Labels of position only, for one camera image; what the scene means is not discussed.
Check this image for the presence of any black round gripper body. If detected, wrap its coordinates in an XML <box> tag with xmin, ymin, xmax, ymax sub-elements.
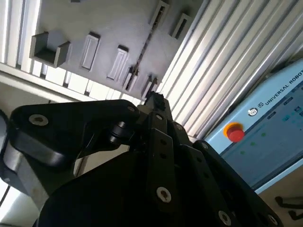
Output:
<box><xmin>35</xmin><ymin>147</ymin><xmax>209</xmax><ymax>227</ymax></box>

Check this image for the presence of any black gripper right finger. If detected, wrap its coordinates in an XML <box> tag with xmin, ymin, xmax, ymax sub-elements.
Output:
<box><xmin>153</xmin><ymin>91</ymin><xmax>285</xmax><ymax>227</ymax></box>

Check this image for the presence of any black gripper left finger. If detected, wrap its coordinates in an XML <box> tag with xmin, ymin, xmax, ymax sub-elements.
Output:
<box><xmin>6</xmin><ymin>94</ymin><xmax>179</xmax><ymax>215</ymax></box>

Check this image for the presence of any blue RAM stick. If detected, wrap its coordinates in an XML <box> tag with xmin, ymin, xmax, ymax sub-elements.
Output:
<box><xmin>126</xmin><ymin>4</ymin><xmax>166</xmax><ymax>92</ymax></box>

